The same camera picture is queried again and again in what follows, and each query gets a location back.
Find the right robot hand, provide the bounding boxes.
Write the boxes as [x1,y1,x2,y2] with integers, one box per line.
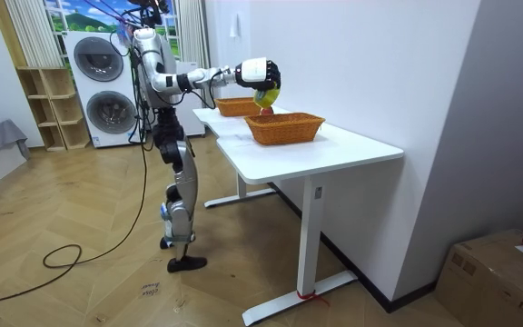
[234,56,282,92]

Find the yellow fruit soft toy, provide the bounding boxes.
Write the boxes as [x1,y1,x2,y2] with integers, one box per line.
[252,86,281,110]

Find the orange wicker basket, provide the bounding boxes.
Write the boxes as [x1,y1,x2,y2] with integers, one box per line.
[243,112,327,147]
[214,96,263,118]

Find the beige pleated curtain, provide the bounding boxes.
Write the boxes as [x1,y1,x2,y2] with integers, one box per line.
[176,0,212,70]
[4,0,65,70]

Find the white cabinet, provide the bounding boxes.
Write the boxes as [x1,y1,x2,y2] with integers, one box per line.
[174,60,207,138]

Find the white desk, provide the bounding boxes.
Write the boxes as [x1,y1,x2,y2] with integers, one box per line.
[192,104,405,327]

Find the robot body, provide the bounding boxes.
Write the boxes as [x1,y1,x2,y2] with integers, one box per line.
[121,0,180,113]

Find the robot legs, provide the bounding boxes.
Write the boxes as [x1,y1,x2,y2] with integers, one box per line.
[152,107,209,274]

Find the white washing machine tower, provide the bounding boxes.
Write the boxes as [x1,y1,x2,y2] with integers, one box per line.
[62,30,148,149]

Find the landscape window poster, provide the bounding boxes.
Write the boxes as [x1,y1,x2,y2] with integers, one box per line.
[43,0,183,61]

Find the wooden shelf unit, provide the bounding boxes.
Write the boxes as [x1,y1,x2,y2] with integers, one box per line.
[15,66,92,153]

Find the floor tape label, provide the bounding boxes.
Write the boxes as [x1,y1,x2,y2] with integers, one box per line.
[139,282,163,299]

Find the brown cardboard box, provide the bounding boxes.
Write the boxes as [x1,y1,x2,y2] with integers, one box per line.
[433,228,523,327]

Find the white wall fixture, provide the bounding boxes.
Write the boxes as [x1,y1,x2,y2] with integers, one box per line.
[229,12,242,39]

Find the cable bundle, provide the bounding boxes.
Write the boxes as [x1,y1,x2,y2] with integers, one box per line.
[82,0,154,31]

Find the black floor cable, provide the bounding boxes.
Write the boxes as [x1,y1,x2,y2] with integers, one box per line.
[0,102,150,309]

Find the red strap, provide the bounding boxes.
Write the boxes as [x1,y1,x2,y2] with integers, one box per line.
[296,290,331,308]

